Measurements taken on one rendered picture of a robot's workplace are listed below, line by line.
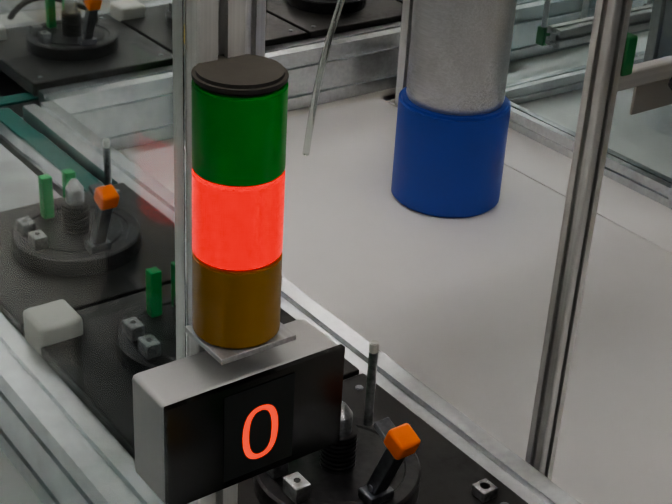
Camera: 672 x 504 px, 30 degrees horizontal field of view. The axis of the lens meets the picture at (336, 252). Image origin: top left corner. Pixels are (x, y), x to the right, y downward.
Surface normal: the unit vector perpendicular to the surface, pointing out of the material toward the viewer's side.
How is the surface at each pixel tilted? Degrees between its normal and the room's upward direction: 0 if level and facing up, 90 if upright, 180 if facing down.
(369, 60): 90
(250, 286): 90
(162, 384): 0
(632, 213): 0
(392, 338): 0
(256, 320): 90
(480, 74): 90
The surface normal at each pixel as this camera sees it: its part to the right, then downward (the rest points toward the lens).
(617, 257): 0.05, -0.88
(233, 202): -0.06, 0.48
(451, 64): -0.30, 0.44
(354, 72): 0.59, 0.41
